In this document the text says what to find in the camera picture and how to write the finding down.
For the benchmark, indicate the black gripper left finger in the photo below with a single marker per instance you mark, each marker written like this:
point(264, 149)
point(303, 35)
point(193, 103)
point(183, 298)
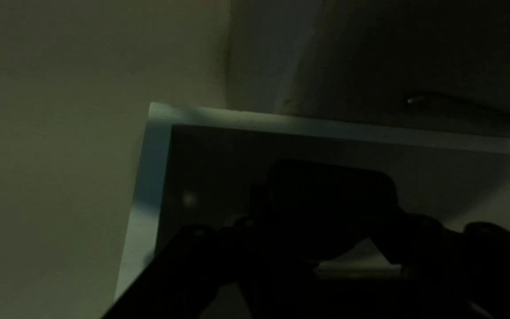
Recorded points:
point(190, 271)

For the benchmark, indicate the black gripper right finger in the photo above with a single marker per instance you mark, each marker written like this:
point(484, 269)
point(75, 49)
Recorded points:
point(478, 266)

